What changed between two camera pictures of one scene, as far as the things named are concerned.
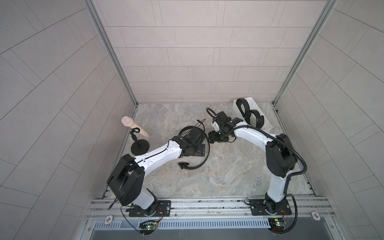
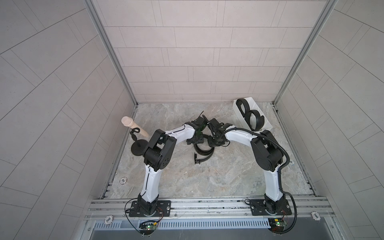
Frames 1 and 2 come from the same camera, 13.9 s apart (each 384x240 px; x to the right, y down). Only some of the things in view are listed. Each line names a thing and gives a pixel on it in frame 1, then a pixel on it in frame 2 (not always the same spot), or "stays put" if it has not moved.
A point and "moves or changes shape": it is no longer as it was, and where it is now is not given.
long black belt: [246, 104] stays put
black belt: [185, 165] moves or changes shape
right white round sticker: [316, 215] stays put
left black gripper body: [196, 149] → [200, 139]
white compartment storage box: [266, 126] stays put
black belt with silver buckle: [259, 119] stays put
